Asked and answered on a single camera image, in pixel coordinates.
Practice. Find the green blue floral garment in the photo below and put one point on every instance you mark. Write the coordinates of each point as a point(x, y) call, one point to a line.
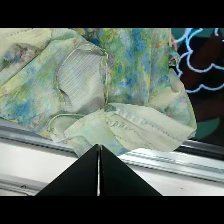
point(133, 66)

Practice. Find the silver frame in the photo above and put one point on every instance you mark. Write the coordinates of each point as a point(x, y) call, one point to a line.
point(33, 160)

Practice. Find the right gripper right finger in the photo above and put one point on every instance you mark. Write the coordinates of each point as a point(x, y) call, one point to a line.
point(120, 176)

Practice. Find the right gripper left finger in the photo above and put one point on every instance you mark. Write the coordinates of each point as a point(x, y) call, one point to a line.
point(80, 176)

